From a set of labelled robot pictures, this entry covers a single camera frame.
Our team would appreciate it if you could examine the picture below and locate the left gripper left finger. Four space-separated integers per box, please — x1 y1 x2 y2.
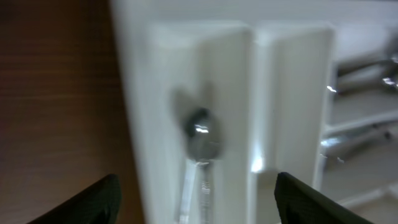
29 174 121 224

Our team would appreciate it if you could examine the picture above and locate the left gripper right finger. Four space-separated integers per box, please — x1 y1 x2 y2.
274 172 372 224

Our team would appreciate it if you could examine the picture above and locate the metal fork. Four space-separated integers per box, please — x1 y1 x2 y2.
320 121 397 159

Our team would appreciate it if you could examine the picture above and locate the small teaspoon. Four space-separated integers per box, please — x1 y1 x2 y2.
183 108 222 223
177 159 197 224

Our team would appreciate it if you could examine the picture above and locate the white plastic cutlery tray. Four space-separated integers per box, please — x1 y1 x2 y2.
111 0 397 223

